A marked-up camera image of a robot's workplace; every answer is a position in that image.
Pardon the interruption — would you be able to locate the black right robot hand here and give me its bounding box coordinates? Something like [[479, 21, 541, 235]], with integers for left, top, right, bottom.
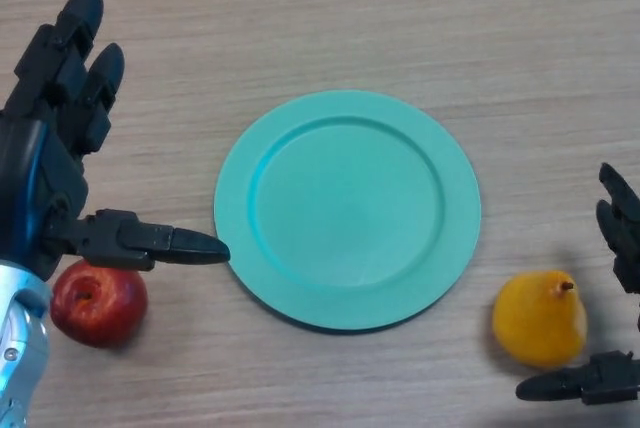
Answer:
[[514, 162, 640, 407]]

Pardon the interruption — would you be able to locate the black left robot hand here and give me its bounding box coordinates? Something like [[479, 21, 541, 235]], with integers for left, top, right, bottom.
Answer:
[[0, 0, 231, 283]]

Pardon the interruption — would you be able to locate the yellow pear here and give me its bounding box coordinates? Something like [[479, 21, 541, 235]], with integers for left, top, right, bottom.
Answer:
[[491, 270, 589, 369]]

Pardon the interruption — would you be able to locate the green round plate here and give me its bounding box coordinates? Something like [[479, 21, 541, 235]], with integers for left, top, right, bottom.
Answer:
[[213, 89, 483, 334]]

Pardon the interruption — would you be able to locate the red apple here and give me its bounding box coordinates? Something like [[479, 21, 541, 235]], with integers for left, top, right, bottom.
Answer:
[[49, 258, 150, 349]]

